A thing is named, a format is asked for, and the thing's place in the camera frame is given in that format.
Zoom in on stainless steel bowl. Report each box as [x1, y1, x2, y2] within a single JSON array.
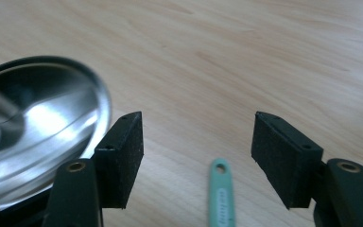
[[0, 55, 112, 212]]

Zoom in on green utensil handle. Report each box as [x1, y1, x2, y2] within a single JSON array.
[[208, 157, 236, 227]]

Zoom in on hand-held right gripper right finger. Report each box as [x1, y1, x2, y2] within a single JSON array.
[[251, 111, 363, 227]]

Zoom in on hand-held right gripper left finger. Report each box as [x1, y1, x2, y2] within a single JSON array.
[[43, 111, 145, 227]]

